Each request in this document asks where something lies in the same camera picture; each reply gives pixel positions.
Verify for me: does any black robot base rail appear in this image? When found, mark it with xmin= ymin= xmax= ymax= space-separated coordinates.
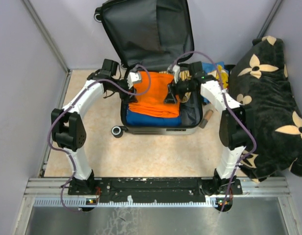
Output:
xmin=68 ymin=176 xmax=229 ymax=203

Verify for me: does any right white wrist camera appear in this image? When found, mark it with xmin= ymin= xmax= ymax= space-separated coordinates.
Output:
xmin=167 ymin=65 xmax=180 ymax=84

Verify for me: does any black suitcase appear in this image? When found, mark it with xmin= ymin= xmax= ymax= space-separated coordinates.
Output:
xmin=94 ymin=0 xmax=203 ymax=135

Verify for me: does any black flower pattern blanket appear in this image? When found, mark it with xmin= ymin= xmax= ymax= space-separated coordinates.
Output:
xmin=228 ymin=36 xmax=302 ymax=183

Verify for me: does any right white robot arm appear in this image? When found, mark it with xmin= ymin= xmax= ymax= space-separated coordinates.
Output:
xmin=164 ymin=62 xmax=248 ymax=195

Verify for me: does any purple cable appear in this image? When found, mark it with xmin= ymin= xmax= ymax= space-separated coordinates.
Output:
xmin=170 ymin=50 xmax=257 ymax=213
xmin=47 ymin=64 xmax=151 ymax=212

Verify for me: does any yellow white striped towel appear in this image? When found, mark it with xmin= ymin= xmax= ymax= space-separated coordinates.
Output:
xmin=167 ymin=70 xmax=191 ymax=103

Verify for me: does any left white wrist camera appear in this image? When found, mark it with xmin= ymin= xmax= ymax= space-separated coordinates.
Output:
xmin=127 ymin=72 xmax=142 ymax=89

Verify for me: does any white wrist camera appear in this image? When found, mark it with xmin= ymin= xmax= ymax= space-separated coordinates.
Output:
xmin=127 ymin=72 xmax=142 ymax=89
xmin=167 ymin=65 xmax=180 ymax=84

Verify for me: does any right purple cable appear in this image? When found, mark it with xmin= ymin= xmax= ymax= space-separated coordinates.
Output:
xmin=170 ymin=50 xmax=257 ymax=213

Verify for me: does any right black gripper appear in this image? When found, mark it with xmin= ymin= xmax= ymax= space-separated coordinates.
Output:
xmin=163 ymin=75 xmax=194 ymax=104

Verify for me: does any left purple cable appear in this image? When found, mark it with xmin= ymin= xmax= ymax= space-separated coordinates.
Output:
xmin=47 ymin=64 xmax=151 ymax=212

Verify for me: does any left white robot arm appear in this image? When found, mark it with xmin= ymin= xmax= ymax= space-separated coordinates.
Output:
xmin=48 ymin=59 xmax=141 ymax=194

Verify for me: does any orange cloth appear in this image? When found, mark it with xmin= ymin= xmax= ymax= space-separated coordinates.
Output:
xmin=128 ymin=71 xmax=179 ymax=118

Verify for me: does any light blue Pikachu shirt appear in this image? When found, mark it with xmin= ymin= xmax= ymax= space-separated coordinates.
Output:
xmin=202 ymin=61 xmax=229 ymax=89

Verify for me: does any blue garment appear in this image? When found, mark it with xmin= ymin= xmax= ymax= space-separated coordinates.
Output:
xmin=126 ymin=105 xmax=182 ymax=127

